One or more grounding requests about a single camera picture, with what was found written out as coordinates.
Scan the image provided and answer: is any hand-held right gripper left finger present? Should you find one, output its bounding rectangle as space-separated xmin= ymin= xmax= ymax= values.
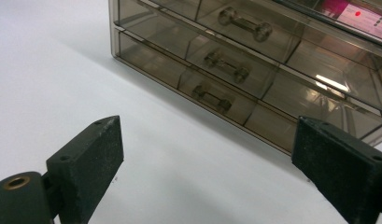
xmin=45 ymin=115 xmax=125 ymax=224

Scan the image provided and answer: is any smoky clear drawer organizer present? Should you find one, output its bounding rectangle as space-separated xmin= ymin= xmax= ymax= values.
xmin=107 ymin=0 xmax=382 ymax=156

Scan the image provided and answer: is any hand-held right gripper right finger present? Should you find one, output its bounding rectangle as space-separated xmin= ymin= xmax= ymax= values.
xmin=290 ymin=116 xmax=382 ymax=224

